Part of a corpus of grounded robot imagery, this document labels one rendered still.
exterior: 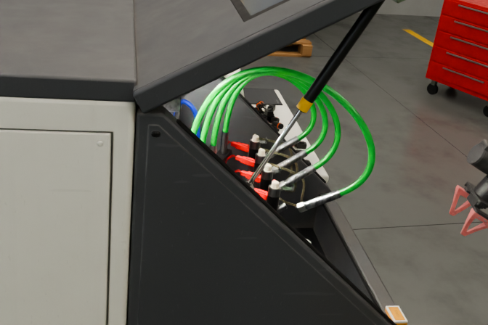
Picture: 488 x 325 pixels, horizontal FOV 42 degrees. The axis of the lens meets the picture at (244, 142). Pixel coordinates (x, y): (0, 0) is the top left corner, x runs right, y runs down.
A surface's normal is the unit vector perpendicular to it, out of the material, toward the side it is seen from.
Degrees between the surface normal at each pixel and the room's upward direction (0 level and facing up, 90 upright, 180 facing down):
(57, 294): 90
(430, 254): 0
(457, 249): 0
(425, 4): 90
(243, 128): 90
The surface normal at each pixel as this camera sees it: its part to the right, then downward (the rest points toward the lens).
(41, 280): 0.16, 0.43
